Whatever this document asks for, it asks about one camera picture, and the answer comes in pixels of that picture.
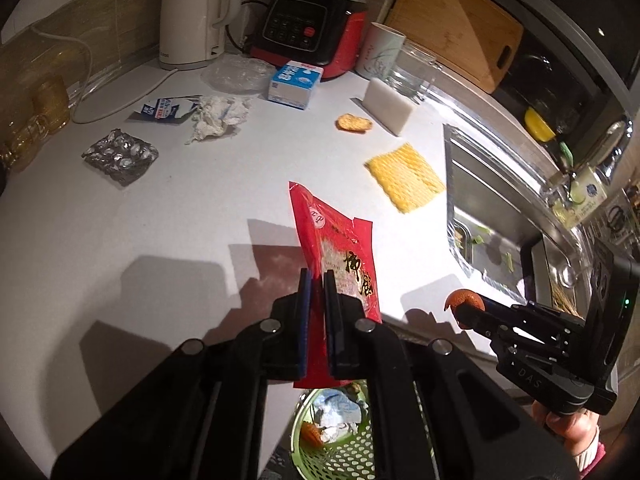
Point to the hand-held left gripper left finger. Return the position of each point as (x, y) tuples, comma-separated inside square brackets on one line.
[(304, 320)]

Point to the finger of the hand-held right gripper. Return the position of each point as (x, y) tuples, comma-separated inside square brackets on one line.
[(485, 332), (495, 314)]

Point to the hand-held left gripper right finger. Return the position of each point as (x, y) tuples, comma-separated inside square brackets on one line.
[(330, 325)]

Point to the orange peel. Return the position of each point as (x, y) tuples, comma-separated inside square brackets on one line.
[(312, 434), (462, 301)]

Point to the red snack packet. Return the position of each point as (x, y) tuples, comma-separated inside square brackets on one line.
[(332, 240)]

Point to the green perforated basket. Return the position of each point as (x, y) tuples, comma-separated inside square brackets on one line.
[(345, 455)]

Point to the yellow foam net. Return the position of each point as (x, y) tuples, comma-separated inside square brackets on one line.
[(406, 177)]

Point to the white tissue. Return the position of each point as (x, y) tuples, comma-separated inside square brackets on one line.
[(216, 117)]

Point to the silver blister pack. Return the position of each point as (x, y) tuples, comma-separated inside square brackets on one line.
[(120, 156)]

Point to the torn blue white packet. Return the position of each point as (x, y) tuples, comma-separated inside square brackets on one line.
[(162, 109)]

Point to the person's right forearm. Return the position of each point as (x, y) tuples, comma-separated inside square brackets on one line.
[(591, 460)]

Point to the person's right hand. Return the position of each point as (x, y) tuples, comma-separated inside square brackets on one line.
[(570, 430)]

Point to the bamboo pot brush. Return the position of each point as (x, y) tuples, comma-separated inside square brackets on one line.
[(567, 297)]

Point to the crumpled white paper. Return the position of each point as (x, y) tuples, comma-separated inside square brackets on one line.
[(335, 415)]

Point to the stainless steel sink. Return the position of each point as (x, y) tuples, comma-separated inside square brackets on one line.
[(500, 195)]

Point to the dish soap bottle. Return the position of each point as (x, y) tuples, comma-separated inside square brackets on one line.
[(590, 195)]

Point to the yellow dish sponge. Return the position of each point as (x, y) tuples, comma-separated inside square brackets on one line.
[(539, 125)]

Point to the chrome faucet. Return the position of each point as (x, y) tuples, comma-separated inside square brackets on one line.
[(607, 147)]

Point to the white sponge block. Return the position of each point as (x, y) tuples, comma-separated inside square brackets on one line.
[(390, 107)]

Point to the blue white carton box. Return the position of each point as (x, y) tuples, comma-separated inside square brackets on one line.
[(295, 85)]

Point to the clear drinking glass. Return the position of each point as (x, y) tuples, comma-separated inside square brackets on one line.
[(412, 72)]

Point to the clear plastic wrap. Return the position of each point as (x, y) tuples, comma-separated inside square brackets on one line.
[(235, 74)]

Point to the white printed mug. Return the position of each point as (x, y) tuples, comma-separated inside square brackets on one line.
[(377, 52)]

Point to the red black blender base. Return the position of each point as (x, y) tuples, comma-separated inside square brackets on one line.
[(305, 30)]

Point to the wooden cutting board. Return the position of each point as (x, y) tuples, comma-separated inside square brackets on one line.
[(450, 20)]

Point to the white electric kettle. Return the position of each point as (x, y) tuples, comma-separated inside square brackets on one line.
[(192, 15)]

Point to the amber glass jars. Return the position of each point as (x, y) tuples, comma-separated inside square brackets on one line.
[(35, 110)]

